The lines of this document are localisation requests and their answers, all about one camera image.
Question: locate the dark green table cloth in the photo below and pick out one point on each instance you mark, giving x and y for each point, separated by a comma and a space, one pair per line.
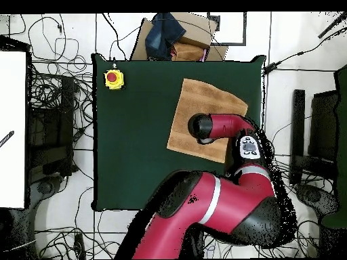
135, 135

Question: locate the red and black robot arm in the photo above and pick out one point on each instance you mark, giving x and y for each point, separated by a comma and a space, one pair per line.
217, 205

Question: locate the black square frame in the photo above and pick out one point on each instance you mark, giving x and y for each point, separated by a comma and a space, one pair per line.
244, 29

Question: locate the white board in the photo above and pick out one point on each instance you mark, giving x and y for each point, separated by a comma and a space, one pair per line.
12, 130

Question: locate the dark grey stand base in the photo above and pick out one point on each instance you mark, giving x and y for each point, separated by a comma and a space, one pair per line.
44, 188
314, 196

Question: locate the black equipment rack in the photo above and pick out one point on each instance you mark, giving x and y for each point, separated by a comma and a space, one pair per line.
51, 135

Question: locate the orange-brown folded cloth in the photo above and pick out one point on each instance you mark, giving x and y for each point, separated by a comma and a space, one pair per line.
188, 51

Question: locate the yellow emergency stop button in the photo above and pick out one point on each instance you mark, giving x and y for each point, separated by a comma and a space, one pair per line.
113, 79

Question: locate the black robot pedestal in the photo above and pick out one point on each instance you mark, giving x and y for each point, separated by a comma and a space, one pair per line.
196, 241

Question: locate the black striped rod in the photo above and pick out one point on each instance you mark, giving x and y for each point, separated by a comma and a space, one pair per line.
6, 138

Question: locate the black stand frame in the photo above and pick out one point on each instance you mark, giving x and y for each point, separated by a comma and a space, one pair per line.
324, 127

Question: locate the tan terry towel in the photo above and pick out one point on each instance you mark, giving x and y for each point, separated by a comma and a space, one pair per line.
203, 97

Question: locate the blue denim jeans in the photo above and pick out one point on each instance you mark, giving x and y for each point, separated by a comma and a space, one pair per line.
162, 35

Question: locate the black floor bar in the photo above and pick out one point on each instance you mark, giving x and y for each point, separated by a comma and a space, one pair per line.
297, 135

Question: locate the brown cardboard box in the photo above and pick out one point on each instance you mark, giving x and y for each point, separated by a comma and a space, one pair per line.
198, 29

